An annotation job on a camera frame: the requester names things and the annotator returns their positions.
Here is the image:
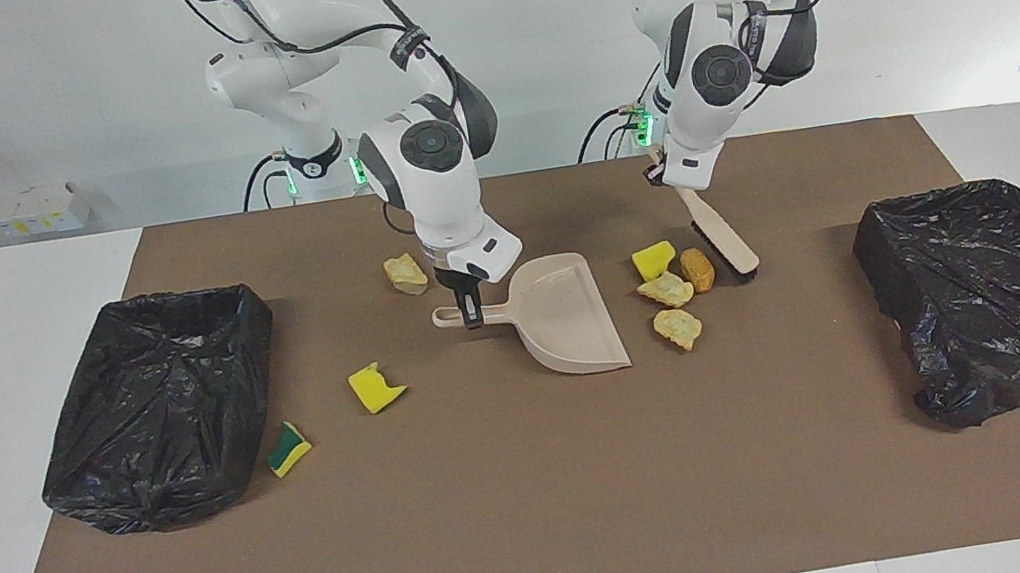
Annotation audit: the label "green yellow sponge piece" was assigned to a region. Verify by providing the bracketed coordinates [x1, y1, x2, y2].
[263, 417, 318, 481]

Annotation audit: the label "jagged beige chunk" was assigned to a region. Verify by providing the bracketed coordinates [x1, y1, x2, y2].
[635, 267, 698, 314]

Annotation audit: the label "beige brush black bristles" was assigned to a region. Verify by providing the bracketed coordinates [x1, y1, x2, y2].
[675, 175, 764, 291]

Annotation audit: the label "beige plastic dustpan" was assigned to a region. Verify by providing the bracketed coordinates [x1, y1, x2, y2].
[425, 245, 635, 397]

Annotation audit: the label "yellow sponge chunk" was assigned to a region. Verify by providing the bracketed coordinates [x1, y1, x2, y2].
[629, 239, 682, 285]

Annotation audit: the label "brown table mat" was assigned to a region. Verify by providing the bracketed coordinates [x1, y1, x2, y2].
[0, 96, 1020, 573]

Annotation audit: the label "pale beige foam chunk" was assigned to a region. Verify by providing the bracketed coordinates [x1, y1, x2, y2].
[381, 250, 432, 302]

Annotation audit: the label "black base cable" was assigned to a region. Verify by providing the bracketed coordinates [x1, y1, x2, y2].
[572, 104, 643, 164]
[236, 151, 297, 214]

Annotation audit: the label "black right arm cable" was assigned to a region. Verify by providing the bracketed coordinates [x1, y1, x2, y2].
[176, 0, 469, 167]

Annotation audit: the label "notched yellow sponge piece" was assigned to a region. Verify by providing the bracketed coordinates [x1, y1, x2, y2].
[345, 357, 412, 419]

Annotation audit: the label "black bag lined bin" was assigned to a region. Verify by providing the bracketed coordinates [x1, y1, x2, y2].
[15, 276, 304, 549]
[845, 173, 1020, 442]

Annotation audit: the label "oval beige chunk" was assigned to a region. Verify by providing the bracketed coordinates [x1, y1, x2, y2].
[651, 304, 708, 357]

